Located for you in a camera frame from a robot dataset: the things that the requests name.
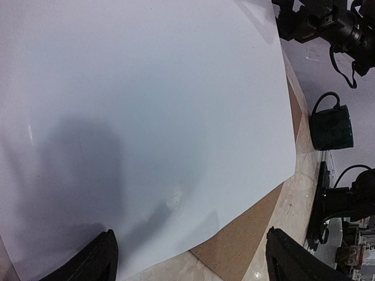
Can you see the white photo paper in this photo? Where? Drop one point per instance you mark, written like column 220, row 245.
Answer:
column 160, row 120

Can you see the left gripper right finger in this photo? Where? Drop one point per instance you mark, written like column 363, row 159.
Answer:
column 288, row 260

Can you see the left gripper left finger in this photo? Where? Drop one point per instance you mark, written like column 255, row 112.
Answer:
column 98, row 260

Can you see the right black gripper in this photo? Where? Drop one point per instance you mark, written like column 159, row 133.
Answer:
column 330, row 20

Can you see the brown backing board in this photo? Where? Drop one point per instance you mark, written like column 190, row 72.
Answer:
column 237, row 252

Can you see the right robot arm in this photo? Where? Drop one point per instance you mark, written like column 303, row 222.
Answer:
column 355, row 202

